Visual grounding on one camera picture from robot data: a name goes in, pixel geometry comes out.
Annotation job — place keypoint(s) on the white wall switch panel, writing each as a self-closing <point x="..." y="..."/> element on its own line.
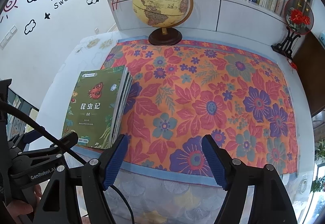
<point x="9" y="36"/>

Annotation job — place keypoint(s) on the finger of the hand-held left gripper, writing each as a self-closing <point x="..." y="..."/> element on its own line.
<point x="30" y="137"/>
<point x="68" y="141"/>

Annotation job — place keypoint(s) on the red flower round fan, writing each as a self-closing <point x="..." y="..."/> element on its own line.
<point x="299" y="17"/>

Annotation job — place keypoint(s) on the pale blue box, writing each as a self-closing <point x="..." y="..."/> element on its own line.
<point x="322" y="38"/>

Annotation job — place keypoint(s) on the bird wall sticker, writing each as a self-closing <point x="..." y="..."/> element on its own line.
<point x="47" y="16"/>

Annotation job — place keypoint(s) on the brown wooden cabinet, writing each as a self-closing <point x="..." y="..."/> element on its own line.
<point x="312" y="74"/>

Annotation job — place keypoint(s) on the white bookshelf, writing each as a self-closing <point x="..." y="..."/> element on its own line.
<point x="203" y="13"/>

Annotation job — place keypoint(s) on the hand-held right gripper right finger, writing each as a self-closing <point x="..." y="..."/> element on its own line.
<point x="213" y="160"/>

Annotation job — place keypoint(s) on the orange floral mat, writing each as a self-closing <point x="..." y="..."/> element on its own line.
<point x="203" y="99"/>

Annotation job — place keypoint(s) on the green leafy plant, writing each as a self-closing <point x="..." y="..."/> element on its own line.
<point x="320" y="150"/>

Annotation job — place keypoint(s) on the person's left hand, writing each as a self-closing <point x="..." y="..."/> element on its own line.
<point x="20" y="213"/>

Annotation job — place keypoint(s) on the yellow globe on wooden base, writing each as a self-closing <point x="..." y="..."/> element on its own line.
<point x="162" y="3"/>

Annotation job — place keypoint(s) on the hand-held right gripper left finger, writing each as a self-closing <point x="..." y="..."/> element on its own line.
<point x="114" y="163"/>

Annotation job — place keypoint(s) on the red knot tassel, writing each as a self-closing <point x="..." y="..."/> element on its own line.
<point x="293" y="65"/>

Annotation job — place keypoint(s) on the stack of books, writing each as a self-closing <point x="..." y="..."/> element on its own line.
<point x="124" y="97"/>

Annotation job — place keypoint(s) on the sun wall sticker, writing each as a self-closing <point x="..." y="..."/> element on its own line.
<point x="10" y="4"/>

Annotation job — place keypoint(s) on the white leaf print tablecloth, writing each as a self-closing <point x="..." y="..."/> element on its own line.
<point x="177" y="201"/>

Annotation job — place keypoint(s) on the black fan stand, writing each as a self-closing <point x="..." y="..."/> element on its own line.
<point x="287" y="46"/>

